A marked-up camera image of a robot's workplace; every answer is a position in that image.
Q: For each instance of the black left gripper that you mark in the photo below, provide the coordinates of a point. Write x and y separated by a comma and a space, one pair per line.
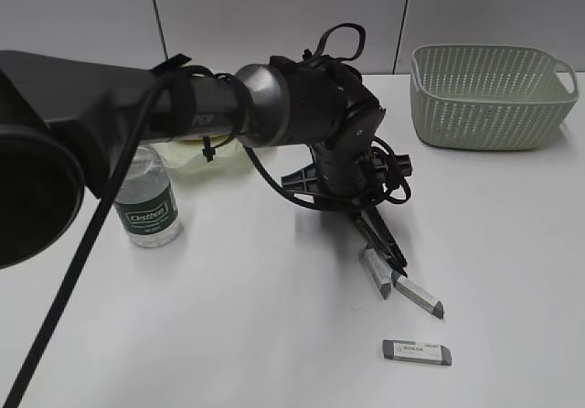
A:
342, 171

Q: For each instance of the black marker pen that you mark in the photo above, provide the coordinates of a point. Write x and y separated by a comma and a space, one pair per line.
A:
378, 245
382, 229

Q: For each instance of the grey white eraser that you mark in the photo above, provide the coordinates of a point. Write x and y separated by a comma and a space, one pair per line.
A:
416, 352
377, 271
418, 295

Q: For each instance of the clear water bottle green label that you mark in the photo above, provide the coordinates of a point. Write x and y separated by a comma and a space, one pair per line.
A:
145, 202

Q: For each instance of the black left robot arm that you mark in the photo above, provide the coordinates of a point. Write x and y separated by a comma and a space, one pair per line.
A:
69, 126

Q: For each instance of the light green plastic basket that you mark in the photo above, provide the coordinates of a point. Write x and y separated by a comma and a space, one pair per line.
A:
489, 97

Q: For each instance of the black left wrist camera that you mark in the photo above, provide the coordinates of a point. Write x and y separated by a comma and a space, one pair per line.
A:
393, 165

